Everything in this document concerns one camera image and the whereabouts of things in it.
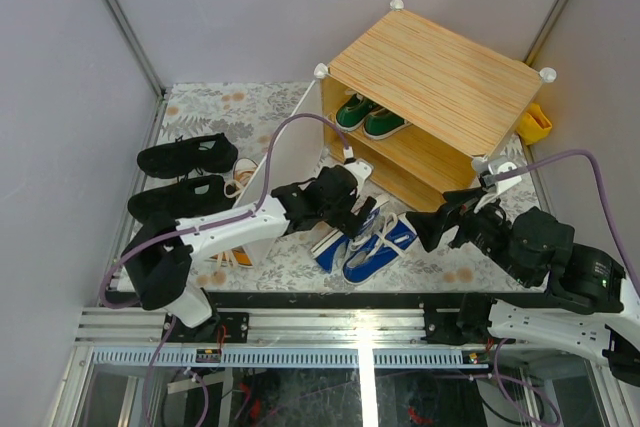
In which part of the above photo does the aluminium rail frame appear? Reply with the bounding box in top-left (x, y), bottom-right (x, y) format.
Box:
top-left (77, 306), bottom-right (501, 354)

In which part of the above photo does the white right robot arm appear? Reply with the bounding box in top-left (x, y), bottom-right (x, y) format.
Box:
top-left (406, 189), bottom-right (639, 386)

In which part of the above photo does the wooden shoe cabinet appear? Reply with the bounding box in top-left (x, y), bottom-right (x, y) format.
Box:
top-left (314, 0), bottom-right (557, 211)

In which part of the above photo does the blue sneaker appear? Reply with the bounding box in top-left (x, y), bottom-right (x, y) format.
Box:
top-left (310, 194), bottom-right (389, 273)
top-left (342, 213), bottom-right (417, 284)

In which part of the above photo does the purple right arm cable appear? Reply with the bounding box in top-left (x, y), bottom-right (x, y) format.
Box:
top-left (492, 149), bottom-right (640, 298)

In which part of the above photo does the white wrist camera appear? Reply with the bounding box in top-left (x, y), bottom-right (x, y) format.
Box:
top-left (472, 157), bottom-right (522, 213)
top-left (343, 147), bottom-right (374, 194)

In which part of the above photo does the black shoe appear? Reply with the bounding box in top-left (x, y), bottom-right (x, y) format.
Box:
top-left (136, 133), bottom-right (238, 179)
top-left (127, 174), bottom-right (235, 223)

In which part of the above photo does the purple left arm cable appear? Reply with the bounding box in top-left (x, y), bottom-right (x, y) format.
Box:
top-left (98, 113), bottom-right (351, 427)

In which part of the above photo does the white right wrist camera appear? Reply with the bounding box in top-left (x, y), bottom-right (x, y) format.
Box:
top-left (472, 157), bottom-right (522, 213)

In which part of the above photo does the green sneaker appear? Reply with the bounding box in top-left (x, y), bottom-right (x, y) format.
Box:
top-left (363, 108), bottom-right (410, 140)
top-left (335, 92), bottom-right (378, 132)

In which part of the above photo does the yellow plastic bin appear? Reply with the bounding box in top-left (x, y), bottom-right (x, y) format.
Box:
top-left (516, 103), bottom-right (553, 146)

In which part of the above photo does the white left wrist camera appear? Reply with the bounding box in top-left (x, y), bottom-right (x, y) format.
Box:
top-left (343, 147), bottom-right (374, 194)

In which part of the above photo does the white cabinet door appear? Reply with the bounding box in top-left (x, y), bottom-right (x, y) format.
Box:
top-left (234, 81), bottom-right (324, 268)

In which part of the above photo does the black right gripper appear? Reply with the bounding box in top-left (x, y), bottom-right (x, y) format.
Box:
top-left (401, 184), bottom-right (530, 283)

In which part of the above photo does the grey slotted cable duct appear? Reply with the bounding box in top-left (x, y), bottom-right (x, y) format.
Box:
top-left (92, 347), bottom-right (489, 371)

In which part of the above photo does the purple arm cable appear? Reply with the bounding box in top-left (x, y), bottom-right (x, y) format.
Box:
top-left (98, 113), bottom-right (351, 427)
top-left (492, 149), bottom-right (640, 298)

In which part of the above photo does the orange sneaker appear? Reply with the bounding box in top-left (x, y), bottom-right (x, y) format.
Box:
top-left (210, 247), bottom-right (253, 268)
top-left (224, 158), bottom-right (258, 199)

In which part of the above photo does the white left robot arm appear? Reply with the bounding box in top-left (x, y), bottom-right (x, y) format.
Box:
top-left (121, 159), bottom-right (374, 342)

